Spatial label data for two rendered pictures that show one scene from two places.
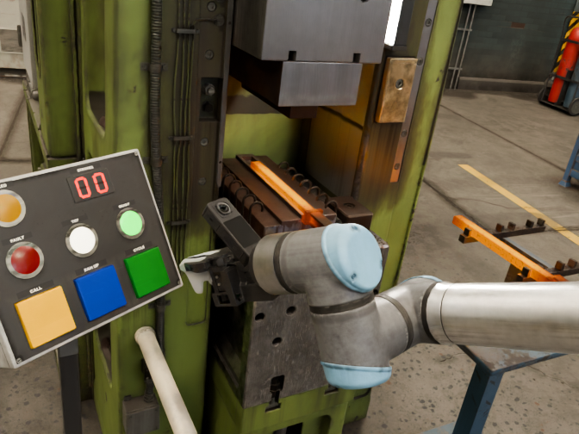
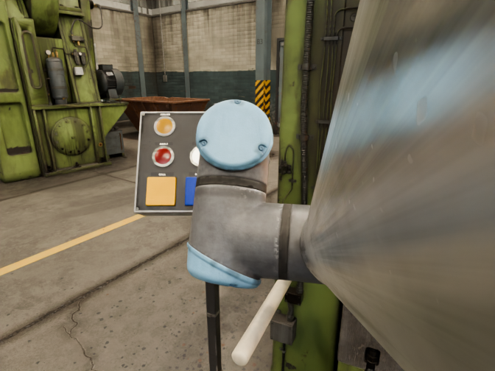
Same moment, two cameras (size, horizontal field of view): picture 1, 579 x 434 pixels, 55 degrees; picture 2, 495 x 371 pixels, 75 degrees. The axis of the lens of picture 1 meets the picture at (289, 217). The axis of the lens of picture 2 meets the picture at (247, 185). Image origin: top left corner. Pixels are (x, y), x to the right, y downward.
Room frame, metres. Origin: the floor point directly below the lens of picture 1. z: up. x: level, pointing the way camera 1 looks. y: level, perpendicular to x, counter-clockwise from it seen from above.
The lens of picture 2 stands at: (0.42, -0.42, 1.29)
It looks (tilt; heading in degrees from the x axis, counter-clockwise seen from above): 18 degrees down; 55
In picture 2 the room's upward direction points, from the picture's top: straight up
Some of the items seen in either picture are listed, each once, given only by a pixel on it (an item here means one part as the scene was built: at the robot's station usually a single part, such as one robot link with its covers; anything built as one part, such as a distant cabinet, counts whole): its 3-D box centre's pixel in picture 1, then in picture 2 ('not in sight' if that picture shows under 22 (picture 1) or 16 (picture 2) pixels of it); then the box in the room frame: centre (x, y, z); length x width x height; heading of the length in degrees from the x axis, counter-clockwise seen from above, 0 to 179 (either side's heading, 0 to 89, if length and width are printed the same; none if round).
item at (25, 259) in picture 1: (25, 260); (163, 156); (0.72, 0.40, 1.09); 0.05 x 0.03 x 0.04; 121
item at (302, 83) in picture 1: (278, 63); not in sight; (1.39, 0.08, 1.32); 0.42 x 0.20 x 0.10; 31
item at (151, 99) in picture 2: not in sight; (163, 118); (3.17, 6.90, 0.43); 1.89 x 1.20 x 0.85; 111
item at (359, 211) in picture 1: (347, 215); not in sight; (1.35, -0.15, 0.95); 0.12 x 0.08 x 0.06; 31
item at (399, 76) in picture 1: (395, 90); not in sight; (1.48, -0.24, 1.27); 0.09 x 0.02 x 0.17; 121
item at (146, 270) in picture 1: (146, 271); not in sight; (0.86, 0.25, 1.01); 0.07 x 0.05 x 0.07; 146
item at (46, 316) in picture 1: (45, 316); (161, 191); (0.70, 0.36, 1.01); 0.07 x 0.05 x 0.07; 146
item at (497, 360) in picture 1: (505, 325); not in sight; (1.35, -0.66, 0.67); 0.40 x 0.30 x 0.02; 119
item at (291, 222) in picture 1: (264, 195); not in sight; (1.39, 0.08, 0.96); 0.42 x 0.20 x 0.09; 31
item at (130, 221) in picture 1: (130, 223); not in sight; (0.89, 0.29, 1.09); 0.05 x 0.03 x 0.04; 121
